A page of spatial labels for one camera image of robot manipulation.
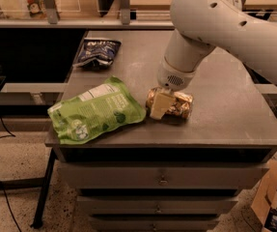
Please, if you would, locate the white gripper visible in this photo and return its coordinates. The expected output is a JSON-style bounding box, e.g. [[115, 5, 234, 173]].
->
[[150, 57, 196, 120]]

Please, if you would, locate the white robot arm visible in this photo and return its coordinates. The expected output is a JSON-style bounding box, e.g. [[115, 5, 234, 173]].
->
[[157, 0, 277, 91]]

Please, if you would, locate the green snack pouch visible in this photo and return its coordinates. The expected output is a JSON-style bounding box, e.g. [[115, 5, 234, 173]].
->
[[47, 76, 146, 145]]

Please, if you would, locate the dark blue chip bag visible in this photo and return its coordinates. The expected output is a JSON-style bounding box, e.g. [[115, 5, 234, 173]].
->
[[73, 38, 122, 71]]

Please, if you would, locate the cardboard box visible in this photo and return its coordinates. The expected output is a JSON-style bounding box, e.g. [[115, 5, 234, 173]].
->
[[251, 159, 277, 232]]

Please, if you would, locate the orange printed box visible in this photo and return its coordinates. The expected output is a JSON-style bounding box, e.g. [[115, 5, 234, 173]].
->
[[26, 0, 45, 18]]

